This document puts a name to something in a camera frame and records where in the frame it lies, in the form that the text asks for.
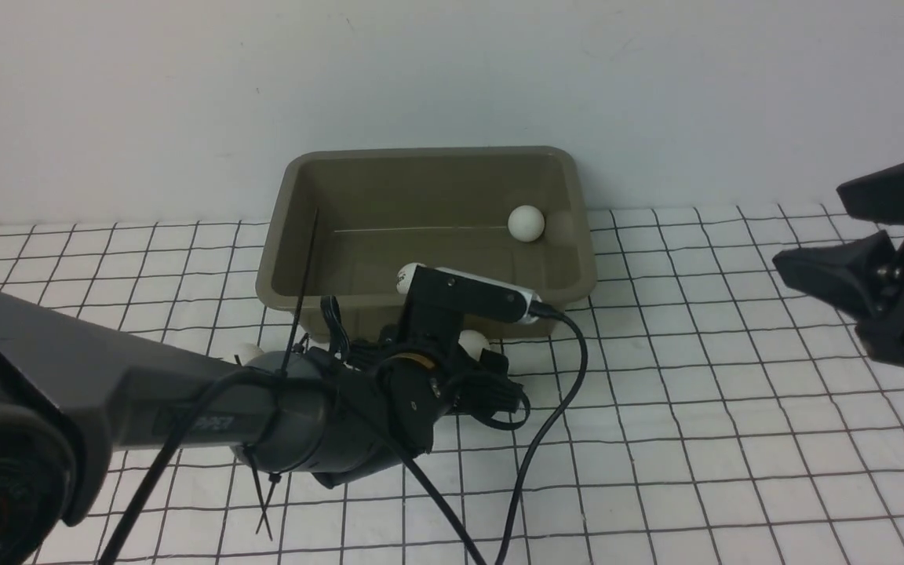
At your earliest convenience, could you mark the plain white ping-pong ball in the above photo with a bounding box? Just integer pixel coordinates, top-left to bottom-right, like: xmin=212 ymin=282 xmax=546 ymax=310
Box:
xmin=458 ymin=330 xmax=490 ymax=361

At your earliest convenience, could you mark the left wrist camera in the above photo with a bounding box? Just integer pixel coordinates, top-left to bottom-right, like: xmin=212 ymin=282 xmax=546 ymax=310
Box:
xmin=394 ymin=265 xmax=570 ymax=351

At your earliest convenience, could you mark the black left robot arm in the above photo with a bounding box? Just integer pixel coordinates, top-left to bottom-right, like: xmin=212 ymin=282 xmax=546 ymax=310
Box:
xmin=0 ymin=292 xmax=530 ymax=564

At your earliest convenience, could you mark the black zip tie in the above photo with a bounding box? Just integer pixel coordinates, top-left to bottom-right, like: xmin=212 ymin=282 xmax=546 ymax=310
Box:
xmin=256 ymin=207 xmax=320 ymax=541

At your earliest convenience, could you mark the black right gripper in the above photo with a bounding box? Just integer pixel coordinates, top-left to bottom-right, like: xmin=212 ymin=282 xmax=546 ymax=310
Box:
xmin=772 ymin=163 xmax=904 ymax=367

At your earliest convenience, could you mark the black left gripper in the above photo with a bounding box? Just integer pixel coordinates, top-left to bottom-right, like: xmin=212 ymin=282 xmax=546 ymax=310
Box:
xmin=377 ymin=337 xmax=531 ymax=440

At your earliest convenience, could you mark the white black-grid tablecloth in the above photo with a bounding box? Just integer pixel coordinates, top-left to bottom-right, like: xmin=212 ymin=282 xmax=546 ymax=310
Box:
xmin=0 ymin=204 xmax=904 ymax=564

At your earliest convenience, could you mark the logo white ping-pong ball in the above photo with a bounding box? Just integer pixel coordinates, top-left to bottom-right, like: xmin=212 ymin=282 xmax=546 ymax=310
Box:
xmin=395 ymin=262 xmax=424 ymax=294

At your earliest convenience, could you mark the olive green plastic bin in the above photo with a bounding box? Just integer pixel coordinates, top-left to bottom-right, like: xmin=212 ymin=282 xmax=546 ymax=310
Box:
xmin=255 ymin=146 xmax=598 ymax=342

